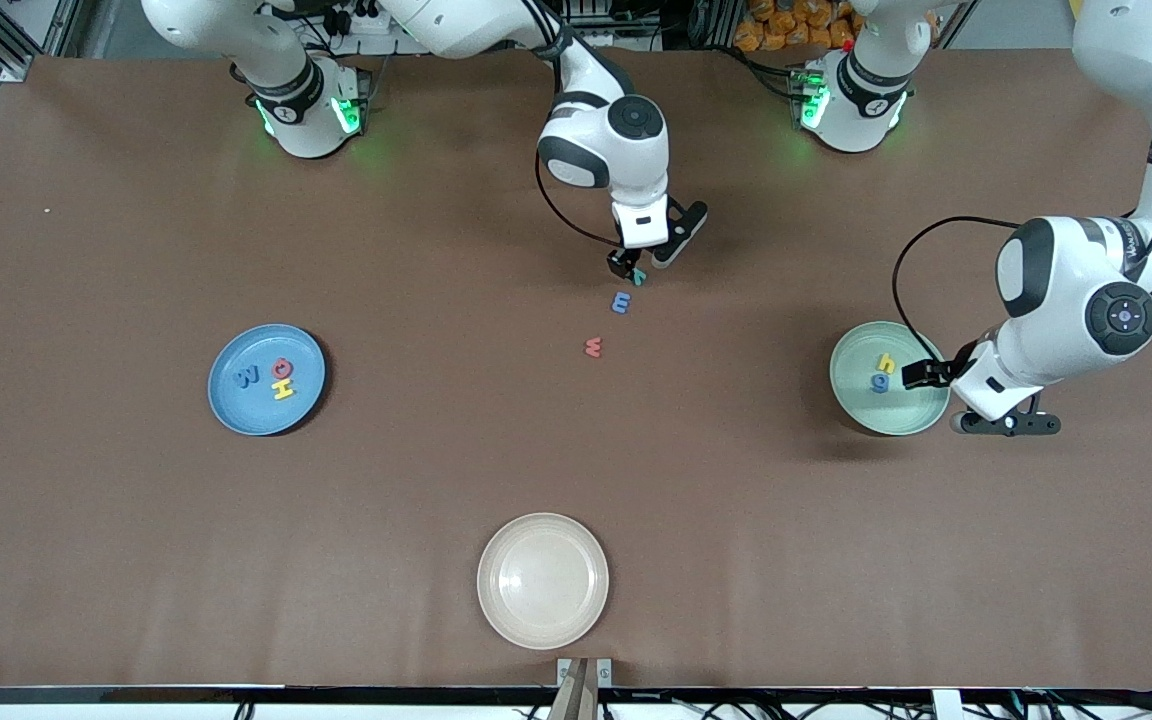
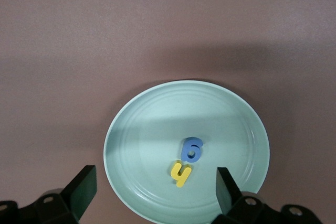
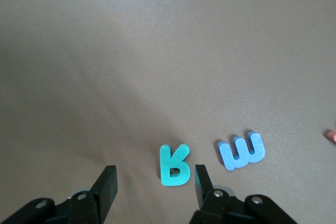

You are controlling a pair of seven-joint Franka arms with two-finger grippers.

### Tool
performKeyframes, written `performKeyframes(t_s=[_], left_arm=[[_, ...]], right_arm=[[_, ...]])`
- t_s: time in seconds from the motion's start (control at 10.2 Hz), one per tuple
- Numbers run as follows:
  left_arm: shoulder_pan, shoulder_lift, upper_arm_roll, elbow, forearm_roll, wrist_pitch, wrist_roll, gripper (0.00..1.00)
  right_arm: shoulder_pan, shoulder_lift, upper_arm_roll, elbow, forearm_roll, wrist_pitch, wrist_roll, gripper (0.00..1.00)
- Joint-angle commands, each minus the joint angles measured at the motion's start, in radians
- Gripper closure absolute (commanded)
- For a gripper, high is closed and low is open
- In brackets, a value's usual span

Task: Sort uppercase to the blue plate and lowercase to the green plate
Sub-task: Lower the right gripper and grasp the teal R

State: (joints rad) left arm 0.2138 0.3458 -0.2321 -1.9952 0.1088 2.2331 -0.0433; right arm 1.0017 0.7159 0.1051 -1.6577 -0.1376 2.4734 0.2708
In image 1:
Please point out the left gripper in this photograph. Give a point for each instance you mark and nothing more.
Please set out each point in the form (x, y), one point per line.
(939, 372)

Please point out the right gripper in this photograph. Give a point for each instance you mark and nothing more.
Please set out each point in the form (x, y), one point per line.
(622, 261)

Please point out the yellow foam letter h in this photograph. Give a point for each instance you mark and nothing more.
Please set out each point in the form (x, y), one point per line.
(886, 364)
(283, 390)

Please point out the red foam letter Q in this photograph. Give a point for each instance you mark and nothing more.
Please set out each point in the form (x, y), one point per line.
(277, 367)

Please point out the blue foam letter M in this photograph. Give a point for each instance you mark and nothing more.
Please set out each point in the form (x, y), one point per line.
(247, 378)

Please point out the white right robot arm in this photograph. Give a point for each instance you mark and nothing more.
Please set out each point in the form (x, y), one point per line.
(616, 150)

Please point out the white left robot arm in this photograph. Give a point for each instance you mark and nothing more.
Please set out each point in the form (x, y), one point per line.
(1076, 290)

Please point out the green plate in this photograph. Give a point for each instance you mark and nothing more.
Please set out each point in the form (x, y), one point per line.
(856, 400)

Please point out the beige plate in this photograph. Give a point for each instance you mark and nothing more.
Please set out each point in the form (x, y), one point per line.
(543, 582)

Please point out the blue plate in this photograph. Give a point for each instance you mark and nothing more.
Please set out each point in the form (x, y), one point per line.
(266, 420)

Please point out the blue foam letter E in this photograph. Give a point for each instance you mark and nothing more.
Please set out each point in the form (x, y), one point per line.
(622, 303)

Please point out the red foam letter m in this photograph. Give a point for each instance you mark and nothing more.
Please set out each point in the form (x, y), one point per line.
(593, 348)

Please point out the orange packet pile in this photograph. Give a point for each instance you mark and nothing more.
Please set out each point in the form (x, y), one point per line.
(796, 28)

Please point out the white power strip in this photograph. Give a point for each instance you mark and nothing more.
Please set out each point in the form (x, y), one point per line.
(366, 22)

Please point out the metal table edge bracket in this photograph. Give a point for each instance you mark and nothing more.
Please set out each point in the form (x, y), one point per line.
(604, 672)

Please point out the black table edge rail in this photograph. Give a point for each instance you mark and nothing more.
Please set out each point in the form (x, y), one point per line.
(236, 694)

